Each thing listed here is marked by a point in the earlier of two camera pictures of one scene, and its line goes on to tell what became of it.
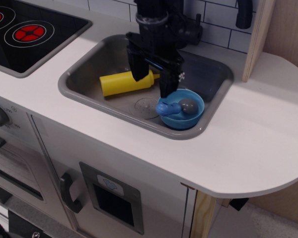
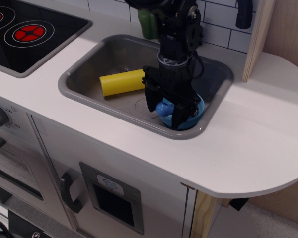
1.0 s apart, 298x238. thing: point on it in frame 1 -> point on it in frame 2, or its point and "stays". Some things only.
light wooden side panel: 263,12 stays
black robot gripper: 156,44 -> 173,80
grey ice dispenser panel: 114,199 stays
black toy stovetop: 25,38 stays
